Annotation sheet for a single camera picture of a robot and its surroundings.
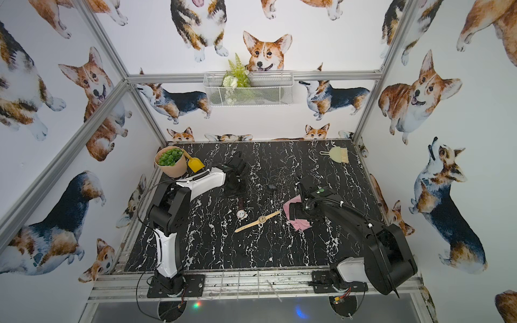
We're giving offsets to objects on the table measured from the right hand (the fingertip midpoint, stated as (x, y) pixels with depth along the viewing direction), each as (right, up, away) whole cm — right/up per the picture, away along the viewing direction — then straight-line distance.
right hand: (299, 214), depth 84 cm
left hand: (-24, +8, +13) cm, 28 cm away
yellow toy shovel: (-54, +21, +25) cm, 63 cm away
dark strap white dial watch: (-26, -1, +7) cm, 27 cm away
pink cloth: (0, -5, +3) cm, 6 cm away
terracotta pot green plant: (-59, +23, +11) cm, 64 cm away
